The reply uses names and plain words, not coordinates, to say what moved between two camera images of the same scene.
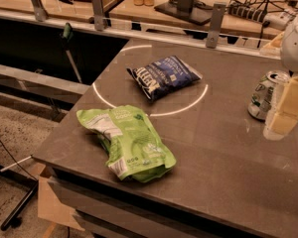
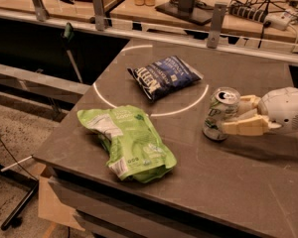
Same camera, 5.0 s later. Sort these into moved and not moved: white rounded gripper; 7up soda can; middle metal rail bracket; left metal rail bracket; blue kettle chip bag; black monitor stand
Moved: 7up soda can; white rounded gripper
Not moved: blue kettle chip bag; black monitor stand; middle metal rail bracket; left metal rail bracket
